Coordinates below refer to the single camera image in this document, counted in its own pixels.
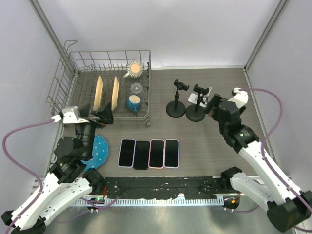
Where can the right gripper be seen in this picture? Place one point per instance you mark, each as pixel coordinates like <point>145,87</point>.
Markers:
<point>214,102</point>

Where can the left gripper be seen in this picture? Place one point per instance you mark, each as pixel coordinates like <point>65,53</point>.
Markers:
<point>105,113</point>

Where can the black round-base phone stand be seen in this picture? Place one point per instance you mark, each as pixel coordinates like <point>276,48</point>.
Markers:
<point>194,112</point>

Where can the black gooseneck phone stand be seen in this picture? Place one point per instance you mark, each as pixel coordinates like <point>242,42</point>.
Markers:
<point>176,108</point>

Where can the lavender case phone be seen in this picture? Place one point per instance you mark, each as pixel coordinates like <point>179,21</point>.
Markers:
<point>126,153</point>

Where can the black phone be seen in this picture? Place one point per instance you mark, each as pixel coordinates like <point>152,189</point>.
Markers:
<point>141,155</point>

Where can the pink phone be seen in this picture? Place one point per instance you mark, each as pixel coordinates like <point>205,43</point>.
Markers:
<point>156,154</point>

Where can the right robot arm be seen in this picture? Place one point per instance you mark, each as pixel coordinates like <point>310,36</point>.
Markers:
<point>286,205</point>

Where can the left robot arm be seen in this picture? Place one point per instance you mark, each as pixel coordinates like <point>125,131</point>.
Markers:
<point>67,180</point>

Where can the white folding phone stand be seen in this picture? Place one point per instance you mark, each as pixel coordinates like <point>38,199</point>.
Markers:
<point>193,98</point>

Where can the left yellow plate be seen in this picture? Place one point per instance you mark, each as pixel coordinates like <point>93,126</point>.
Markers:
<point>98,93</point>

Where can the yellow plate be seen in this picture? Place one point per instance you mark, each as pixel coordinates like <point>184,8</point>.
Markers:
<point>115,93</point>
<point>98,93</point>

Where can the right yellow plate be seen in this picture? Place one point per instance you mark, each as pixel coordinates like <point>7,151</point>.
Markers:
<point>115,93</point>

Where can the blue polka dot plate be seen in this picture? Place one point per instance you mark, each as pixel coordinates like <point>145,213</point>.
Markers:
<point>100,153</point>

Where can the blue ceramic mug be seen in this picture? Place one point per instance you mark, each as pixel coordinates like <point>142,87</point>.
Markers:
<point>133,104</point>

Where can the clear glass cup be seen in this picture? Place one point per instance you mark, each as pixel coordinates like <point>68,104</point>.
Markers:
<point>138,90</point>

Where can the cream ribbed mug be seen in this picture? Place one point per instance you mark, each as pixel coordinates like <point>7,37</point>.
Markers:
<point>134,69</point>

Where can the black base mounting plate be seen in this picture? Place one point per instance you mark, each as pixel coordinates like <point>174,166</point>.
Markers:
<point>164,188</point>

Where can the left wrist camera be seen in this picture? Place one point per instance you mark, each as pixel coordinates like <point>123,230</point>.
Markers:
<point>69,115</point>

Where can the grey wire dish rack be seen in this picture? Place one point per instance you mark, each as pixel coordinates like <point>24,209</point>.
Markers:
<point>76,74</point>

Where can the white slotted cable duct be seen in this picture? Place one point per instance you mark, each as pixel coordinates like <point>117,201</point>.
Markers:
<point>180,201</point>

